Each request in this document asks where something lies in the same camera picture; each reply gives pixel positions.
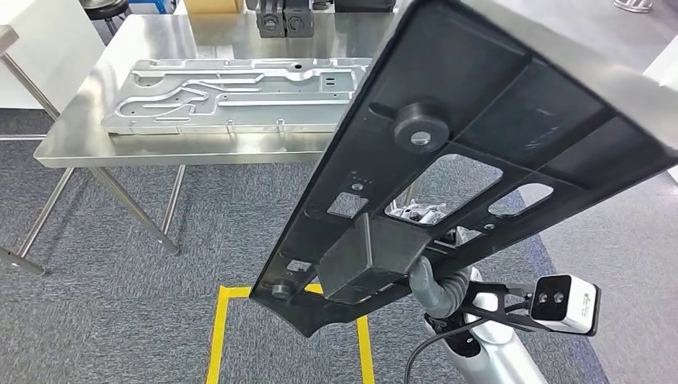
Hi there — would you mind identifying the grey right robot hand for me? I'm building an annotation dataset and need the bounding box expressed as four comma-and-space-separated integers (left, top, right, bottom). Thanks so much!
386, 202, 478, 321

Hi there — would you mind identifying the black plastic plate bracket part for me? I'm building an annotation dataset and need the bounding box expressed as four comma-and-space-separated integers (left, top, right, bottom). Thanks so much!
249, 0, 678, 338

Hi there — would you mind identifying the stainless steel workbench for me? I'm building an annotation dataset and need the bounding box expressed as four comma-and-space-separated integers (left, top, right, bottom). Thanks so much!
0, 13, 420, 278

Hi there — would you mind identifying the yellow floor tape square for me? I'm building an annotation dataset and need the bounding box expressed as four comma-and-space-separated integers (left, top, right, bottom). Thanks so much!
205, 283, 376, 384

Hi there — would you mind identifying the machined aluminium plate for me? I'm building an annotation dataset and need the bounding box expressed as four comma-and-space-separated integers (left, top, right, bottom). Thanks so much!
100, 57, 373, 137

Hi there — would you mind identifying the white board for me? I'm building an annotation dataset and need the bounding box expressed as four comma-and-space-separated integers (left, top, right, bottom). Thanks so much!
643, 47, 678, 184

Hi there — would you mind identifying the silver stanchion base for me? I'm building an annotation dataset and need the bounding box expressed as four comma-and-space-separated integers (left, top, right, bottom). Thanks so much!
614, 0, 655, 14

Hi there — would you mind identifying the brown cardboard box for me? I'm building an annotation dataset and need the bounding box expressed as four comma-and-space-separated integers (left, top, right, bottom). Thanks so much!
183, 0, 245, 15

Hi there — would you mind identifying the black round stool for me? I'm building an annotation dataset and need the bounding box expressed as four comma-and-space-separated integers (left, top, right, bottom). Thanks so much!
79, 0, 131, 35

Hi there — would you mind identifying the steel side table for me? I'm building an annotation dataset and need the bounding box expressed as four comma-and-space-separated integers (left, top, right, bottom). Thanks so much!
0, 23, 60, 142

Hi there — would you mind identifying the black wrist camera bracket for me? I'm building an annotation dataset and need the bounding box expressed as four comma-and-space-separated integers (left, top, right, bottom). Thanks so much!
461, 281, 537, 332

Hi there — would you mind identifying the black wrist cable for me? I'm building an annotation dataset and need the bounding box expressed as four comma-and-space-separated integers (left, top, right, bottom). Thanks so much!
403, 304, 531, 384

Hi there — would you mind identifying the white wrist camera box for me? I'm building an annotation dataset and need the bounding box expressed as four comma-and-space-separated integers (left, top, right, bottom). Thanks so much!
529, 274, 602, 338

